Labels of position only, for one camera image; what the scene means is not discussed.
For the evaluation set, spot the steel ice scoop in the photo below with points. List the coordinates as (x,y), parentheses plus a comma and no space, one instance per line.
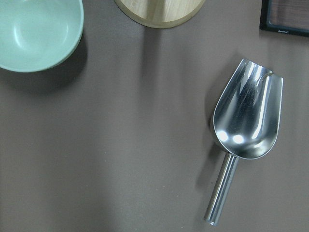
(245,125)

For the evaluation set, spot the wire glass holder tray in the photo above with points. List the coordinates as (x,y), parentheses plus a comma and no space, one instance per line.
(285,16)

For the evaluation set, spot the wooden glass stand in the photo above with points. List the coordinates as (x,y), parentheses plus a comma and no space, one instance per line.
(160,14)

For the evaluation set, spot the light green bowl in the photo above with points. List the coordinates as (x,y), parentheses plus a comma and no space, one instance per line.
(36,35)

